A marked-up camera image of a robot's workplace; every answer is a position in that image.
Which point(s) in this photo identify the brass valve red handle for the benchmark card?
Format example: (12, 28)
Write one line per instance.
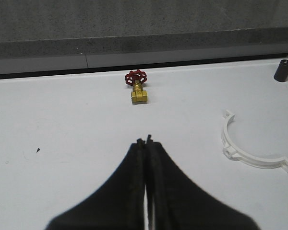
(136, 79)

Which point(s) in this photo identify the grey stone ledge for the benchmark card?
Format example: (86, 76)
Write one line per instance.
(44, 35)

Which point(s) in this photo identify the dark cylindrical capacitor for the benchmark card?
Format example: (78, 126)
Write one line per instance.
(281, 73)

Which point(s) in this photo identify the white half pipe clamp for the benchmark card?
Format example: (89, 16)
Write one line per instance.
(235, 153)

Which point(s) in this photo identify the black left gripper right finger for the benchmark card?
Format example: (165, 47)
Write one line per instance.
(175, 202)

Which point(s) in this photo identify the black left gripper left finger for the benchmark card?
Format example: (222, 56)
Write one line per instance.
(117, 205)

